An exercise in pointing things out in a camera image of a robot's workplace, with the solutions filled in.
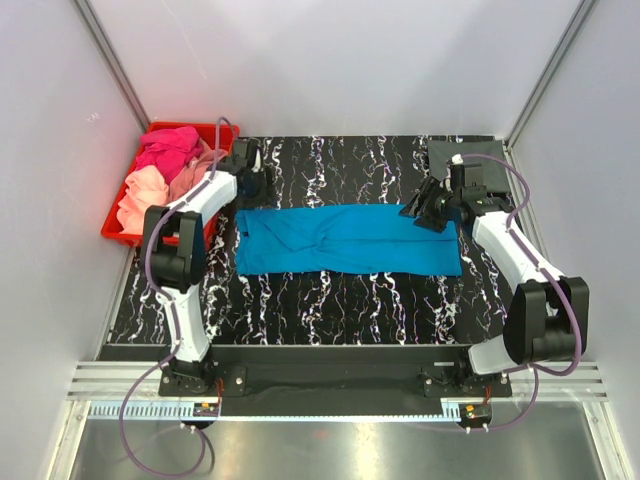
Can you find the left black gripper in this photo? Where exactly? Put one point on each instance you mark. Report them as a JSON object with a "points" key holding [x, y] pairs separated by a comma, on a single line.
{"points": [[266, 197]]}

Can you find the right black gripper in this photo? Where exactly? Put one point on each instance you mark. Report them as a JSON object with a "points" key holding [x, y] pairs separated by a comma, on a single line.
{"points": [[430, 189]]}

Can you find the blue t shirt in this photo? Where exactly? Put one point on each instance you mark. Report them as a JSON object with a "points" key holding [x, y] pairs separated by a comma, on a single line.
{"points": [[351, 239]]}

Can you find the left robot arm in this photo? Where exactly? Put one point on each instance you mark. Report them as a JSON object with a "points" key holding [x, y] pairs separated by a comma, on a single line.
{"points": [[174, 252]]}

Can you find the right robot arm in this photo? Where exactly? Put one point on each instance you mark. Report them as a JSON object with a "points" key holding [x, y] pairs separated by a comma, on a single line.
{"points": [[547, 320]]}

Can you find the dusty pink t shirt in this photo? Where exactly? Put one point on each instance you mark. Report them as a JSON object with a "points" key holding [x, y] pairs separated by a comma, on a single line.
{"points": [[191, 174]]}

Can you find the folded dark grey t shirt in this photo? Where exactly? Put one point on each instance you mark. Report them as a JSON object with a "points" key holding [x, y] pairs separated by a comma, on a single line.
{"points": [[489, 154]]}

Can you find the hot pink t shirt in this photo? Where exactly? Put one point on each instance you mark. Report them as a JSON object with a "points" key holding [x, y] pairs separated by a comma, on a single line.
{"points": [[169, 150]]}

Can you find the peach t shirt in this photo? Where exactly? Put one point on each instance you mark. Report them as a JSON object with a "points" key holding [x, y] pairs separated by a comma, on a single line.
{"points": [[143, 188]]}

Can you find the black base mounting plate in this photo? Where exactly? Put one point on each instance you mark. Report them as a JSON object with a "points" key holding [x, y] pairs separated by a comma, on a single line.
{"points": [[332, 381]]}

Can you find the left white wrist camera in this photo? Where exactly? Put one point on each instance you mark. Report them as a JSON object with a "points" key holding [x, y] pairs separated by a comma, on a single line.
{"points": [[256, 159]]}

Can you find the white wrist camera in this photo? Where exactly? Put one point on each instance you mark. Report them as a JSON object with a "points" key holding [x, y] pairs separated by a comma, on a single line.
{"points": [[455, 176], [256, 159]]}

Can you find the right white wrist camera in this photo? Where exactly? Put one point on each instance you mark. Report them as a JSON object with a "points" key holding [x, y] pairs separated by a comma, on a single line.
{"points": [[455, 176]]}

